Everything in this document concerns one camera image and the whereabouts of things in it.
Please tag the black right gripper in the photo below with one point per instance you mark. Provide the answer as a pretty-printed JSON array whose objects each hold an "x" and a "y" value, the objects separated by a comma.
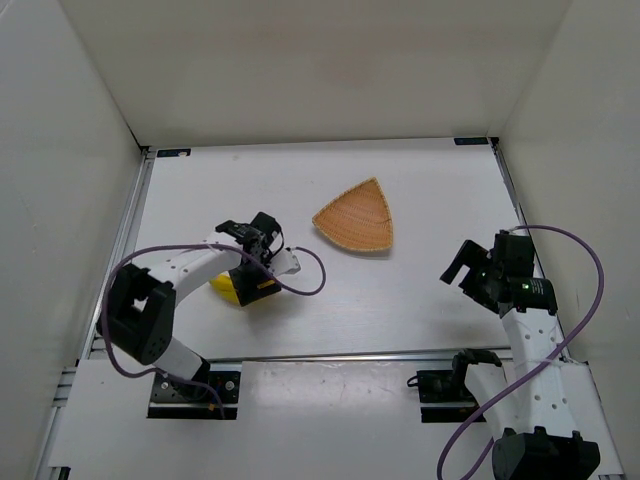
[{"x": 476, "y": 275}]

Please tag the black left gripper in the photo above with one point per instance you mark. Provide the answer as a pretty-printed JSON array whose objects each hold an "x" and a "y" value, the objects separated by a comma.
[{"x": 252, "y": 288}]

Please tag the yellow fake banana bunch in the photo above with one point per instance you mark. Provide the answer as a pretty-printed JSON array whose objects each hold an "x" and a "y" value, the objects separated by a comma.
[{"x": 237, "y": 293}]

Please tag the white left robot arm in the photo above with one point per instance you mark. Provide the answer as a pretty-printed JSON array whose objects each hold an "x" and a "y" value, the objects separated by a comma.
[{"x": 141, "y": 303}]

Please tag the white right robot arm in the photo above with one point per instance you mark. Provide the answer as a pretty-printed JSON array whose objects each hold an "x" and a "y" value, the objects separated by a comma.
[{"x": 534, "y": 433}]

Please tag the woven triangular fruit basket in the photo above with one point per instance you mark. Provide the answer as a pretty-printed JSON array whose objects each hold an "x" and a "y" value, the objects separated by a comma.
[{"x": 358, "y": 220}]

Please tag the blue right corner label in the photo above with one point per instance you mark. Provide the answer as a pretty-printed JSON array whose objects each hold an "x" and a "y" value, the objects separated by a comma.
[{"x": 470, "y": 141}]

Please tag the blue corner label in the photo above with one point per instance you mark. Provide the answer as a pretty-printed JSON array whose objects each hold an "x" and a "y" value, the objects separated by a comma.
[
  {"x": 173, "y": 153},
  {"x": 470, "y": 141}
]

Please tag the blue left corner label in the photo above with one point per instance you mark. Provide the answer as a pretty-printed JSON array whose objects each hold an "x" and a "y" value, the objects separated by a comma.
[{"x": 173, "y": 153}]

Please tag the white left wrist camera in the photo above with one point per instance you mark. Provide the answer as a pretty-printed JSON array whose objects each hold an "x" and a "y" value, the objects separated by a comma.
[{"x": 284, "y": 262}]

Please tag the aluminium front rail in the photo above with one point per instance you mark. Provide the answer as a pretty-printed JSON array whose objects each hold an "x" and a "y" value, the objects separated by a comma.
[{"x": 412, "y": 355}]

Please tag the aluminium rail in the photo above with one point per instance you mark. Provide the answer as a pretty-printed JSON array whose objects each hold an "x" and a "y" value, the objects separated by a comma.
[
  {"x": 125, "y": 242},
  {"x": 412, "y": 355},
  {"x": 513, "y": 194}
]

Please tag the aluminium right side rail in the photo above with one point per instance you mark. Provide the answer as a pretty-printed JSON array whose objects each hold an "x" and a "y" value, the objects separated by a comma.
[{"x": 513, "y": 194}]

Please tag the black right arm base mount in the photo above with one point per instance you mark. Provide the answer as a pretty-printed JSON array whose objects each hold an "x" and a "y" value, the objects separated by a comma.
[{"x": 442, "y": 401}]

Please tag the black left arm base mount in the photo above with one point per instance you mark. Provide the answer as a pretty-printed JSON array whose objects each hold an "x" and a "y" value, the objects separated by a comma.
[{"x": 174, "y": 401}]

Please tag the aluminium left side rail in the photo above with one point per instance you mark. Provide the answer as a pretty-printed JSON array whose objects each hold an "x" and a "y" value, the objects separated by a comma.
[{"x": 125, "y": 242}]

